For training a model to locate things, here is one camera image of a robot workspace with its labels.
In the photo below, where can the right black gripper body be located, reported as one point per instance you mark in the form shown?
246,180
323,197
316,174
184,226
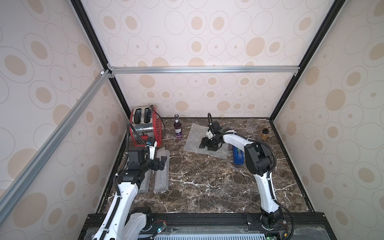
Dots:
208,141

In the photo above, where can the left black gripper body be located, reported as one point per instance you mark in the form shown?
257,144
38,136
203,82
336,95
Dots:
148,163

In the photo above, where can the stack of bubble wrap sheets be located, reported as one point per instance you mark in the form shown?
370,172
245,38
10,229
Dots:
193,142

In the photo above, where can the bubble wrap sheet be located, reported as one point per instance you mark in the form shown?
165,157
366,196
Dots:
162,176
144,188

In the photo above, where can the blue tape dispenser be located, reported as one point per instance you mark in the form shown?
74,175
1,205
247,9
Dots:
238,156

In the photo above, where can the purple bottle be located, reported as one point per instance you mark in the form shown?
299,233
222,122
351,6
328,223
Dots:
178,127

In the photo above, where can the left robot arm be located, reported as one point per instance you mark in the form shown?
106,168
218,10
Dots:
119,223

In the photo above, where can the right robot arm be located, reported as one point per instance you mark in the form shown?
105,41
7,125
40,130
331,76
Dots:
260,161

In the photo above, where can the red and chrome toaster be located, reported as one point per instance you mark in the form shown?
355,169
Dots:
146,123

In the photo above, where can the clear drinking glass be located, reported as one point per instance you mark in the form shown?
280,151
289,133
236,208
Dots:
252,125

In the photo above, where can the brown spice jar black lid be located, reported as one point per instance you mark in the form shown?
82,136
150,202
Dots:
264,134

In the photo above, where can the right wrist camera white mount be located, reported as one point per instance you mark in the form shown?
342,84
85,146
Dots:
209,134

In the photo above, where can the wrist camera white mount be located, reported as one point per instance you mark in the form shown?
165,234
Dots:
152,144
209,134

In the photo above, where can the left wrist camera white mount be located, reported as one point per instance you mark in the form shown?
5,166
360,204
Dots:
152,144

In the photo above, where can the horizontal aluminium frame bar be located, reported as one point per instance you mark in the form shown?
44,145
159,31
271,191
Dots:
200,70

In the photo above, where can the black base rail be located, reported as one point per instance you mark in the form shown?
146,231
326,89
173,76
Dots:
306,226

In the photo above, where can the diagonal aluminium frame bar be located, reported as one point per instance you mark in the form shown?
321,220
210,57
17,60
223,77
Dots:
21,184

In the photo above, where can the black left frame post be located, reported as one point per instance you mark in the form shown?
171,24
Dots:
97,47

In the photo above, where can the black frame post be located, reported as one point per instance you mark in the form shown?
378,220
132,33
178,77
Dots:
97,47
313,47

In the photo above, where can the black right frame post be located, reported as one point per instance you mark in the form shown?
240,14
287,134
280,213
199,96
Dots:
313,47

